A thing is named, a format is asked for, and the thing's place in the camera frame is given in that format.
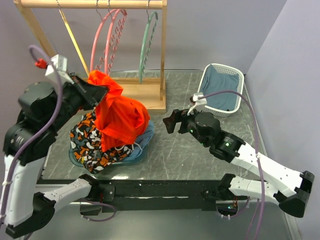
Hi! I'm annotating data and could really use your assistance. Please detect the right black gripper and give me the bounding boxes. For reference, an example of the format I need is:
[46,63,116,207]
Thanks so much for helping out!
[162,105,210,148]

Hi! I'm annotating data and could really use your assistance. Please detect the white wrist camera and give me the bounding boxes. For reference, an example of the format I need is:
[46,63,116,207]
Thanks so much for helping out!
[187,92,207,116]
[35,54,71,84]

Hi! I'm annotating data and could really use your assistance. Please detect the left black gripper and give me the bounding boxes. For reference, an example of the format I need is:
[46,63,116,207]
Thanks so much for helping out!
[46,73,109,133]

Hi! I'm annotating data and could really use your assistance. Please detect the blue-grey cloth in basket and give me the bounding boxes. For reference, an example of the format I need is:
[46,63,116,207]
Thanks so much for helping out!
[199,64,239,112]

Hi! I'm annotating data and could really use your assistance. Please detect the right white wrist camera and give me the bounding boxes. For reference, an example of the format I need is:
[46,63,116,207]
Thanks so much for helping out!
[187,92,207,116]

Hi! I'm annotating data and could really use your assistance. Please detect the green plastic hanger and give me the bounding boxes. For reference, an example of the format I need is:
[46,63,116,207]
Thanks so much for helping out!
[138,11,159,84]

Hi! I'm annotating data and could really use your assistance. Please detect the orange shorts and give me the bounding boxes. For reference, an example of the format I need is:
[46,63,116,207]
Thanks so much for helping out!
[87,70,150,152]

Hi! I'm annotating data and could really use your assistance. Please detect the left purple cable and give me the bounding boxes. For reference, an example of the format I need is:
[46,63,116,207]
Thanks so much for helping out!
[0,45,118,226]

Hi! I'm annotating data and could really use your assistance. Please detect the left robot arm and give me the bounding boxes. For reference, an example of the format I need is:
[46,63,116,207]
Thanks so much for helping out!
[0,76,109,239]

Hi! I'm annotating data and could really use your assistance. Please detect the light blue shorts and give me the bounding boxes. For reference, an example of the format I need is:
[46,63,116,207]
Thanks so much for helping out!
[121,120,155,164]

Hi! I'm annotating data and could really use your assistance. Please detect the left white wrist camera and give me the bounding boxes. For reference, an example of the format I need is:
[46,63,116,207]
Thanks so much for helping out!
[35,54,71,84]

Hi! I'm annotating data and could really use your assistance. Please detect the wooden clothes rack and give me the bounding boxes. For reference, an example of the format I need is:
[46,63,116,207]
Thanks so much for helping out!
[14,0,168,114]

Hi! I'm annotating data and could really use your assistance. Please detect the left pink plastic hanger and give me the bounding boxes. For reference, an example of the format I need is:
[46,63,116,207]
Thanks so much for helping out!
[89,9,114,71]

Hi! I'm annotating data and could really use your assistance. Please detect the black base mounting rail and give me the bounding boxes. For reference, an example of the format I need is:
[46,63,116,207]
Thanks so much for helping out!
[34,178,251,216]

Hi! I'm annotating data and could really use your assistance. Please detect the yellow plastic hanger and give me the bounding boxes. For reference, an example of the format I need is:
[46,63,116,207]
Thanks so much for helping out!
[59,9,89,76]

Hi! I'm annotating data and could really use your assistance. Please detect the patterned camouflage shorts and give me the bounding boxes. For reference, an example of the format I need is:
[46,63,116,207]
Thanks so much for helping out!
[69,112,131,174]

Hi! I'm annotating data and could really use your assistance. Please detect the right pink plastic hanger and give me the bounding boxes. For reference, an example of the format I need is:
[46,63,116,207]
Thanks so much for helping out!
[104,9,128,75]

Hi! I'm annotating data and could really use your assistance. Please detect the pink plastic hanger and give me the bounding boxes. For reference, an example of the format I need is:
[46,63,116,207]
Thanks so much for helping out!
[89,9,114,71]
[104,9,128,75]

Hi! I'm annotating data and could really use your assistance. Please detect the white plastic basket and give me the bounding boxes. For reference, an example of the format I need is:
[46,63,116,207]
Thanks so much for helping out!
[197,63,244,117]

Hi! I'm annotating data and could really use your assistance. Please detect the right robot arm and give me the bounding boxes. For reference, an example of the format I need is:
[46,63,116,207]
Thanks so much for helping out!
[162,109,315,218]

